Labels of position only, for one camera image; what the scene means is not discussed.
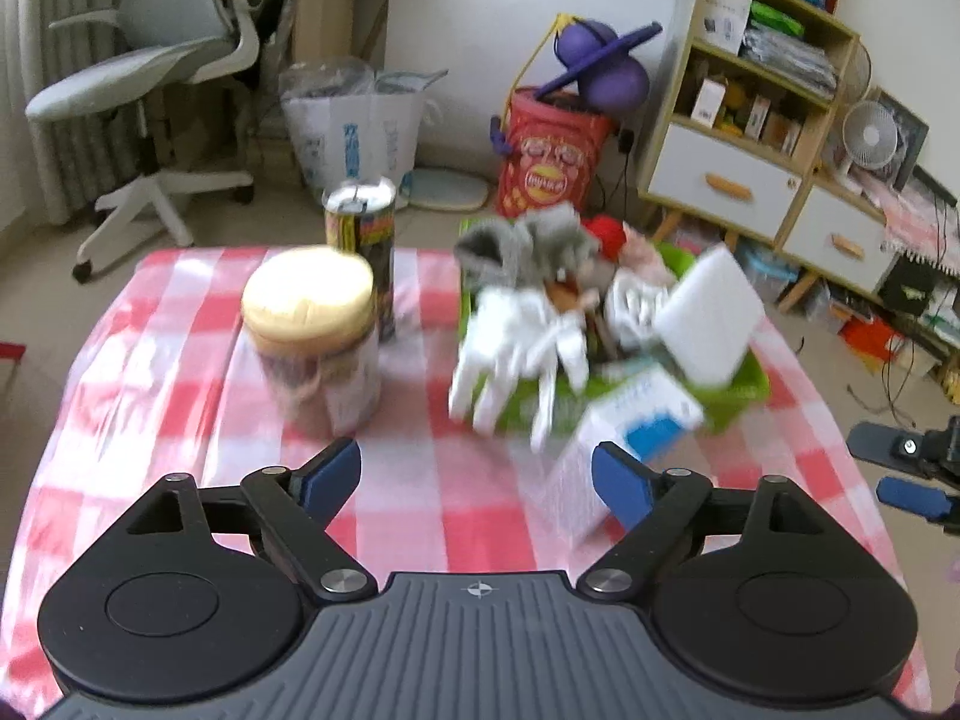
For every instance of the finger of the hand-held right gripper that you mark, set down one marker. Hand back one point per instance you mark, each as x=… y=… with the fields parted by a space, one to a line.
x=911 y=496
x=885 y=446

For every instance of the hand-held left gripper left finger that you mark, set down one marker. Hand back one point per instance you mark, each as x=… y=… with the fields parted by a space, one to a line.
x=334 y=472

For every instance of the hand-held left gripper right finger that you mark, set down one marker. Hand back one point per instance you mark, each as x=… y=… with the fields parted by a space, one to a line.
x=621 y=481

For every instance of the white and blue tissue pack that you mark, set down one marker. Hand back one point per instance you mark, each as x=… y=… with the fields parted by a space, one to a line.
x=645 y=405

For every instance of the green plastic bin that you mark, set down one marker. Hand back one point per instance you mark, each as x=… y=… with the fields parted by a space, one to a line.
x=739 y=390

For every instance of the pink plush toy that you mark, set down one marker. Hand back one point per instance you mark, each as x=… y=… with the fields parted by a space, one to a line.
x=641 y=255

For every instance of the red and white santa plush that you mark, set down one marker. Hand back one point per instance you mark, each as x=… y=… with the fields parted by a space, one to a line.
x=606 y=234

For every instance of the jar with gold lid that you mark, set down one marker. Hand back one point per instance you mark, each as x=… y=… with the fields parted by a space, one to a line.
x=315 y=330

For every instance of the white glove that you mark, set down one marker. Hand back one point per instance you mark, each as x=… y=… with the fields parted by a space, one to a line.
x=634 y=307
x=510 y=345

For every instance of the white sponge block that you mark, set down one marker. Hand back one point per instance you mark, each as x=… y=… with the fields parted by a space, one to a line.
x=709 y=315

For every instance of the red checkered tablecloth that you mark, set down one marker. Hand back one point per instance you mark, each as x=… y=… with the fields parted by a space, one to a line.
x=150 y=405

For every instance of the clear storage box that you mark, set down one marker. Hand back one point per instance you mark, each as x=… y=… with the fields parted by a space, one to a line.
x=765 y=266

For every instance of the pink patterned cloth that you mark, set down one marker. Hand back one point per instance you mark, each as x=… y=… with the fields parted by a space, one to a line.
x=919 y=225

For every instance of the tall metal-top can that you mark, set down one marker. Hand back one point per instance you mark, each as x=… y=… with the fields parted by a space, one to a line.
x=364 y=240

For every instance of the grey plush toy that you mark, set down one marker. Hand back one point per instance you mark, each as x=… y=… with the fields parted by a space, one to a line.
x=525 y=247

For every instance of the pale blue bathroom scale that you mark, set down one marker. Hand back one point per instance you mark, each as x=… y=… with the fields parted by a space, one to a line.
x=446 y=191

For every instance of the small white fan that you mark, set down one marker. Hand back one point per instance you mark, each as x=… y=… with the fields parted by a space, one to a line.
x=866 y=139

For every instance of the wooden shelf cabinet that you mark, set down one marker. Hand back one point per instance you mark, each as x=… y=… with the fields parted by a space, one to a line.
x=720 y=180

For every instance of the red snack bucket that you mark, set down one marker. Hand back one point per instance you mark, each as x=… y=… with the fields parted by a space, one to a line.
x=551 y=165

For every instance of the white woven bag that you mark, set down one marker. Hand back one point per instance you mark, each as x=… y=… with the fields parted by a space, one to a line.
x=352 y=135

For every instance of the stack of papers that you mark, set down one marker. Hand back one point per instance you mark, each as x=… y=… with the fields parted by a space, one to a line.
x=791 y=60

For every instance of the purple hopper ball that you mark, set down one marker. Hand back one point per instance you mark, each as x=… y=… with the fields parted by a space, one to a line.
x=615 y=75

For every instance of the green flat packet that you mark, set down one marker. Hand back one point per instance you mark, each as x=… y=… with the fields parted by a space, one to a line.
x=776 y=19

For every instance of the grey office chair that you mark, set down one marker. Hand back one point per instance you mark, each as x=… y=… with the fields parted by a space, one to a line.
x=142 y=75

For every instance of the white box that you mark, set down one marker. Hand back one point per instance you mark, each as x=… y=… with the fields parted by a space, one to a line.
x=726 y=15

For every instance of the grey striped curtain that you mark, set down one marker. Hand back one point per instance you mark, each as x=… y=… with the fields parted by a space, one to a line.
x=45 y=52

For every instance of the dark picture frame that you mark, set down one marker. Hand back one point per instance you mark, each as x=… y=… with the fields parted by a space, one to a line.
x=911 y=142

